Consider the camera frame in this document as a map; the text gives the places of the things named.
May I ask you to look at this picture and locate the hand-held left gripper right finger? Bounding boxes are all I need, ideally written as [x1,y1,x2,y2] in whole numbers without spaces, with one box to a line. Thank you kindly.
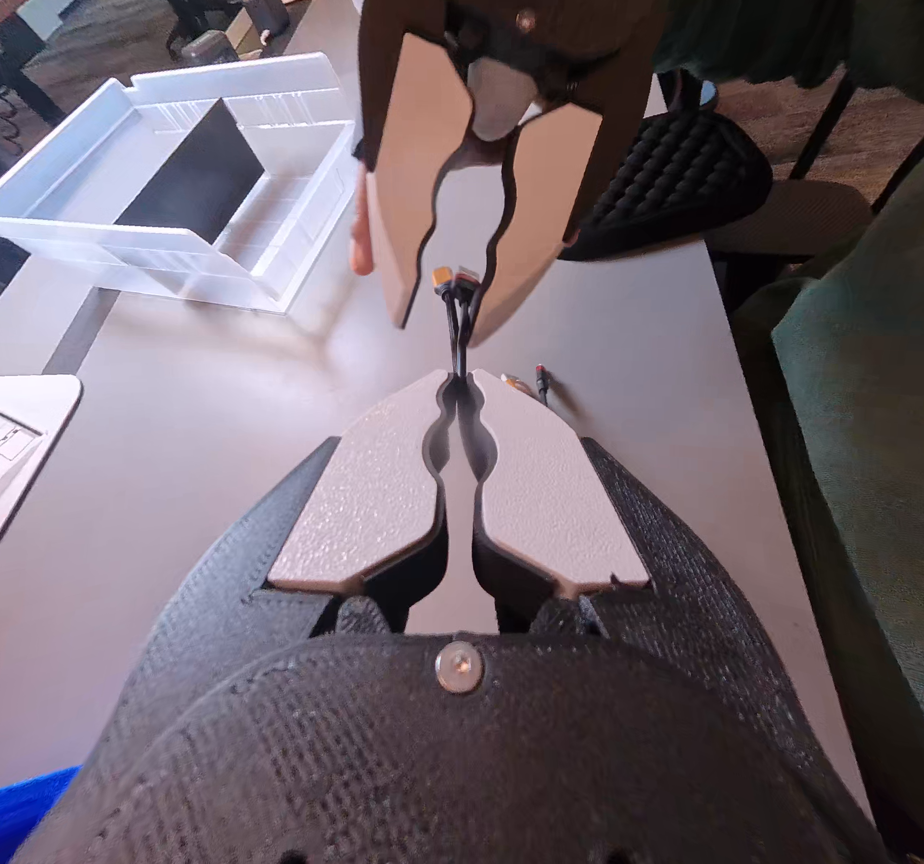
[468,368,651,599]

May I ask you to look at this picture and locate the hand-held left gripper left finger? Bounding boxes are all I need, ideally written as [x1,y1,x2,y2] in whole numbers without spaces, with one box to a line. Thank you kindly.
[267,369,457,594]

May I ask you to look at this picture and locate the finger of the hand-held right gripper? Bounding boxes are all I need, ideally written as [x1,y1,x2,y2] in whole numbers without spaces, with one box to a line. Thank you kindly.
[364,32,475,331]
[468,102,605,348]

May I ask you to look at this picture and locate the black usb cable orange plugs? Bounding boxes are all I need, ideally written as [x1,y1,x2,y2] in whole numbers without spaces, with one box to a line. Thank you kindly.
[432,266,466,446]
[453,268,537,397]

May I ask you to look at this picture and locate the clear plastic bin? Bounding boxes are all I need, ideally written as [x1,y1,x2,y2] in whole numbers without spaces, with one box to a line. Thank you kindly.
[0,52,356,315]

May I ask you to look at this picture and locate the blue plastic bin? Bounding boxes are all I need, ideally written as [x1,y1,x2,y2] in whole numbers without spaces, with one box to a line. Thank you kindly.
[0,766,80,864]

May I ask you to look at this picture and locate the person's right forearm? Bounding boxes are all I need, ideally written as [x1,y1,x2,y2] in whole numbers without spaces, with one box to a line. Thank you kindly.
[653,0,924,89]

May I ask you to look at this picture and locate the person's right hand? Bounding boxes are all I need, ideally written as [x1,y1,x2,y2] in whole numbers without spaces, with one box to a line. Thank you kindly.
[350,164,378,278]

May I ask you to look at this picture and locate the black mesh armrest pad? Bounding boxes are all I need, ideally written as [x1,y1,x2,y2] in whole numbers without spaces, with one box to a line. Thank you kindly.
[559,109,773,262]

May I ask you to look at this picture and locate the small dark grey box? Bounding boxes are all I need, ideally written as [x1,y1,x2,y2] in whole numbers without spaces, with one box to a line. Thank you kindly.
[242,0,290,38]
[180,30,239,65]

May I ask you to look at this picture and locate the black divider panel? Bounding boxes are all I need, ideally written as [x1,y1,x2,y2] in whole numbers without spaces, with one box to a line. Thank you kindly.
[114,99,264,244]

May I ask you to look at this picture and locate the white document stand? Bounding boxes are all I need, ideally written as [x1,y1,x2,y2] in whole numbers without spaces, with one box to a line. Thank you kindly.
[0,374,82,540]

